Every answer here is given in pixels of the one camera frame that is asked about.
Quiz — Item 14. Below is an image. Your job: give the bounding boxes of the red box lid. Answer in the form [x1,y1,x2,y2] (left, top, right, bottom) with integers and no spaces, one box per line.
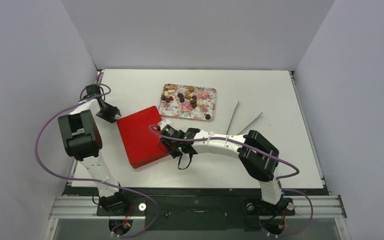
[116,106,168,160]

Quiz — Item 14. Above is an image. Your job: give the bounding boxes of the red chocolate box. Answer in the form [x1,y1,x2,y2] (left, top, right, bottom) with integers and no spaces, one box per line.
[128,152,170,169]

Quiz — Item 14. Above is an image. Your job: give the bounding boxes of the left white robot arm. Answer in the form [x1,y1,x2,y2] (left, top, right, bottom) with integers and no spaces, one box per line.
[57,84,129,215]

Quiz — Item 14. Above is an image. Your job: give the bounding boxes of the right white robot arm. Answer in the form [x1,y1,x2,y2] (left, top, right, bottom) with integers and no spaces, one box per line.
[152,123,294,215]

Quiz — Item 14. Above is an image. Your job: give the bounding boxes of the floral serving tray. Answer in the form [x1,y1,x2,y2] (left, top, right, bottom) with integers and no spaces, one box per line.
[157,83,218,121]

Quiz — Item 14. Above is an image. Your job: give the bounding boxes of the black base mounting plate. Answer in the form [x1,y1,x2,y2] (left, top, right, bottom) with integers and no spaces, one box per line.
[51,187,328,235]

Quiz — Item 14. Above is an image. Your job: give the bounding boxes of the metal tweezers on table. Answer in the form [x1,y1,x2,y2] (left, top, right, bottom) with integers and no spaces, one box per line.
[225,100,264,135]

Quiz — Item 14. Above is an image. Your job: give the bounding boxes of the black looped cable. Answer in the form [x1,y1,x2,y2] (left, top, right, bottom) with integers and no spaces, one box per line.
[177,150,193,171]

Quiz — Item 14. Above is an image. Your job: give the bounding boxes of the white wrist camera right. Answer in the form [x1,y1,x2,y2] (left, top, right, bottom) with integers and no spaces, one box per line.
[157,119,171,131]

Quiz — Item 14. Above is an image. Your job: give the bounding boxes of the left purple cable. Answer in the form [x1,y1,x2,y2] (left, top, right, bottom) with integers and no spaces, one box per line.
[34,83,161,240]

